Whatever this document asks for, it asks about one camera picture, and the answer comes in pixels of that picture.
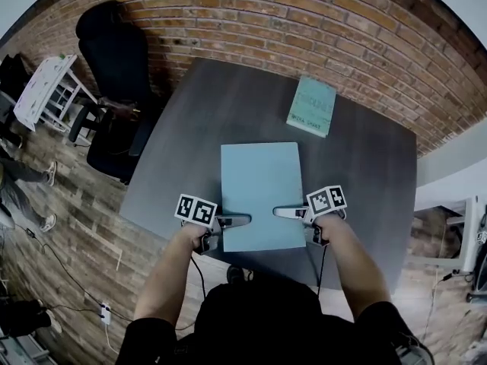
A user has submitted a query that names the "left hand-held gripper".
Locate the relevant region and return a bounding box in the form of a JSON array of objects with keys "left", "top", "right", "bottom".
[{"left": 174, "top": 193, "right": 253, "bottom": 256}]

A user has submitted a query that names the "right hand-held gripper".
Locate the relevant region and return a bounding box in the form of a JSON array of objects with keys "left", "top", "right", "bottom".
[{"left": 272, "top": 185, "right": 349, "bottom": 248}]

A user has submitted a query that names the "large light blue item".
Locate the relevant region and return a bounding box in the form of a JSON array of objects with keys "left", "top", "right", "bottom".
[{"left": 220, "top": 141, "right": 307, "bottom": 253}]

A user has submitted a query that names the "small teal book item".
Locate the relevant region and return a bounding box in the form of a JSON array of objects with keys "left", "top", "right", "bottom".
[{"left": 285, "top": 75, "right": 338, "bottom": 139}]

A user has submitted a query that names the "person's right forearm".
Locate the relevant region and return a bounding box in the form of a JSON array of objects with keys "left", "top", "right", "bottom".
[{"left": 316, "top": 214, "right": 393, "bottom": 323}]

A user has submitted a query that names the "person's left forearm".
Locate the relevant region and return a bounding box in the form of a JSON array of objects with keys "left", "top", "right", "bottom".
[{"left": 132, "top": 223, "right": 209, "bottom": 332}]

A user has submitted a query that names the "person's black shoe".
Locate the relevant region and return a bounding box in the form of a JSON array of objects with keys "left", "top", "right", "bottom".
[{"left": 226, "top": 265, "right": 245, "bottom": 285}]

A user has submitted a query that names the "person's black shirt torso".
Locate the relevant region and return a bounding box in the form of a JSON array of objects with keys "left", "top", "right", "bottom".
[{"left": 124, "top": 271, "right": 435, "bottom": 365}]

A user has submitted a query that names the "white power strip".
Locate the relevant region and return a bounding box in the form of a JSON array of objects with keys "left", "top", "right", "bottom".
[{"left": 98, "top": 301, "right": 113, "bottom": 325}]

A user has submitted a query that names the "white desk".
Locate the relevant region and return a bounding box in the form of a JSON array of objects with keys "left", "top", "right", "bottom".
[{"left": 412, "top": 119, "right": 487, "bottom": 274}]

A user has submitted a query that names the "black office chair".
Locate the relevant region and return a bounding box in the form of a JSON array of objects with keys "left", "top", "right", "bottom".
[{"left": 68, "top": 1, "right": 165, "bottom": 186}]

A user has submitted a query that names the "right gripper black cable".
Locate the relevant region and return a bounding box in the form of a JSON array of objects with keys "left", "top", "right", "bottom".
[{"left": 316, "top": 244, "right": 327, "bottom": 293}]

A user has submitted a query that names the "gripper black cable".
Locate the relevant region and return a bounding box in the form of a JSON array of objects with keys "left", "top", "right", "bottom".
[
  {"left": 316, "top": 244, "right": 327, "bottom": 293},
  {"left": 189, "top": 254, "right": 207, "bottom": 300}
]

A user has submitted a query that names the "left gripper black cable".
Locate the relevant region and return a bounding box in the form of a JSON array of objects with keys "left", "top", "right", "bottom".
[{"left": 189, "top": 254, "right": 207, "bottom": 300}]

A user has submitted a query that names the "black floor cable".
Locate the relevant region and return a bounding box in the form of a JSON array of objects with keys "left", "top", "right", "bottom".
[{"left": 14, "top": 222, "right": 134, "bottom": 322}]

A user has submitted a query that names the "white frame table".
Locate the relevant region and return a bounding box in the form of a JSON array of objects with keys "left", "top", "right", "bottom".
[{"left": 12, "top": 54, "right": 100, "bottom": 133}]

